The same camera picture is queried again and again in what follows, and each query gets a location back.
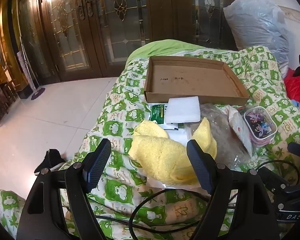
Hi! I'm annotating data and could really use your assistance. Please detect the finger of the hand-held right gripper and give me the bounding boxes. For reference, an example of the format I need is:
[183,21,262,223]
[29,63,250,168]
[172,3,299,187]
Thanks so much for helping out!
[287,142,300,159]

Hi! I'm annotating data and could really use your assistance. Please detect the yellow towel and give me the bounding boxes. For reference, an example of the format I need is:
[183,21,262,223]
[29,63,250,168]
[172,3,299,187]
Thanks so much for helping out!
[128,117,217,183]

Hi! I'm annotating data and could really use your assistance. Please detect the wooden glass doors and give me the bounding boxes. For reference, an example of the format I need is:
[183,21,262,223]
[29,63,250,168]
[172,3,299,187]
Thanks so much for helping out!
[15,0,245,80]

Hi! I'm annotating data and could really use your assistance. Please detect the green patterned blanket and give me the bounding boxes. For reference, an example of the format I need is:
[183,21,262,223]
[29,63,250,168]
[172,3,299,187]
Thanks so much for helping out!
[0,45,300,240]

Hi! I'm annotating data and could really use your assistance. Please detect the white printed packet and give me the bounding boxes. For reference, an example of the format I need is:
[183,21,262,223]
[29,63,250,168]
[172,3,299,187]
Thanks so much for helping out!
[165,124,192,147]

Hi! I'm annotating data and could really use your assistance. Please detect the white paper bag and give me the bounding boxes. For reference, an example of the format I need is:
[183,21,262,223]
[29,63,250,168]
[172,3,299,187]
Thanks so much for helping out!
[227,105,253,155]

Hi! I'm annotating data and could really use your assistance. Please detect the clear plastic bag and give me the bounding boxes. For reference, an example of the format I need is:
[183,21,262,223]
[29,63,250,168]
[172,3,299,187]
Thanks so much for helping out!
[187,103,253,170]

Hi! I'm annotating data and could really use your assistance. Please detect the clear container with pink base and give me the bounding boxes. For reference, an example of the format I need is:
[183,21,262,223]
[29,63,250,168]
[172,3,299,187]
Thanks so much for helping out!
[243,107,278,147]

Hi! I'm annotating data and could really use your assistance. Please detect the dark wooden chair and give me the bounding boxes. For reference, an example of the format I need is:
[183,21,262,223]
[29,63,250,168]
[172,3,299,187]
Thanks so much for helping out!
[0,75,18,130]

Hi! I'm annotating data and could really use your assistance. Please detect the black shoe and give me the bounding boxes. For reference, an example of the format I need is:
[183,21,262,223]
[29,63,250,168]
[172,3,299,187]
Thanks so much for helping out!
[34,149,65,177]

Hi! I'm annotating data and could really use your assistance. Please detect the shallow cardboard box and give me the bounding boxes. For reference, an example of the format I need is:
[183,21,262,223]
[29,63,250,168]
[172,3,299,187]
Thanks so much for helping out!
[143,56,250,105]

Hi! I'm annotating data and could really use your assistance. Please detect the red jacket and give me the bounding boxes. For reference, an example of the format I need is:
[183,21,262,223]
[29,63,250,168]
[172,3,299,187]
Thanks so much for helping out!
[284,69,300,110]

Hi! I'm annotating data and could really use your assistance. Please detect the green and white sachet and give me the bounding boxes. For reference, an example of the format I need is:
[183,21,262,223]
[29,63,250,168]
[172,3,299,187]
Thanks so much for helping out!
[147,102,185,130]

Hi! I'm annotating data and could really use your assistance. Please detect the mop with purple head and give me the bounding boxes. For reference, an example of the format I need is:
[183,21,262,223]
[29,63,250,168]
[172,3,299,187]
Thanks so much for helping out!
[17,36,46,100]

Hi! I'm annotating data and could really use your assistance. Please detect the plain green bed sheet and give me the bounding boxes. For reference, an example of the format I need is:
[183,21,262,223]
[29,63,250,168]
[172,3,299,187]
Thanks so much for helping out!
[126,39,198,63]

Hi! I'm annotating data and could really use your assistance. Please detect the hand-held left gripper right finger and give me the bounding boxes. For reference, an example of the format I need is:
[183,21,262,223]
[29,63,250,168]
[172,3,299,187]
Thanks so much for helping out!
[186,139,280,240]

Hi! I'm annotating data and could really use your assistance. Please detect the large plastic-wrapped bundle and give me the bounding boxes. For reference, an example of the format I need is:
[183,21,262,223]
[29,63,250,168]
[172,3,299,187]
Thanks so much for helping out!
[223,0,290,78]

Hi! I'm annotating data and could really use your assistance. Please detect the black cable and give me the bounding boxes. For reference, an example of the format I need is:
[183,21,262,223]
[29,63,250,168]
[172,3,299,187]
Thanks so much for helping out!
[62,160,300,240]

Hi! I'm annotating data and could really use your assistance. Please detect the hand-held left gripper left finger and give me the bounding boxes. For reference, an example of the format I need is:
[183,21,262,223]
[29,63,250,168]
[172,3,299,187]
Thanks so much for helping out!
[16,138,112,240]

